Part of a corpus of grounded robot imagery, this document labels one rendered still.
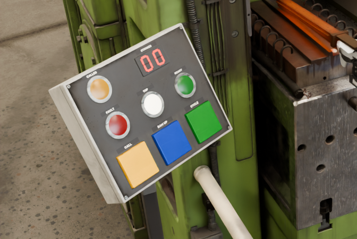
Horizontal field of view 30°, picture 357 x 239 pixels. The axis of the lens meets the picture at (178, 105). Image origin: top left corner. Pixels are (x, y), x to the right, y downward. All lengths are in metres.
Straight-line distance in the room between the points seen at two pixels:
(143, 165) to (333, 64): 0.65
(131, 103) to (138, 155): 0.11
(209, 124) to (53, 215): 1.52
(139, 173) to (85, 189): 1.61
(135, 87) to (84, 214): 1.51
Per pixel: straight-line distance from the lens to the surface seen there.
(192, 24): 1.73
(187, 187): 2.02
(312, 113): 1.79
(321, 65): 1.81
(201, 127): 1.52
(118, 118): 1.41
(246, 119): 1.97
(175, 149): 1.47
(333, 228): 2.10
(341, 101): 1.82
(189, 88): 1.52
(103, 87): 1.41
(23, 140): 3.45
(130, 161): 1.41
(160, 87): 1.48
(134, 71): 1.45
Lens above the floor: 1.86
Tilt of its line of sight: 32 degrees down
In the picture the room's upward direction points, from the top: 7 degrees counter-clockwise
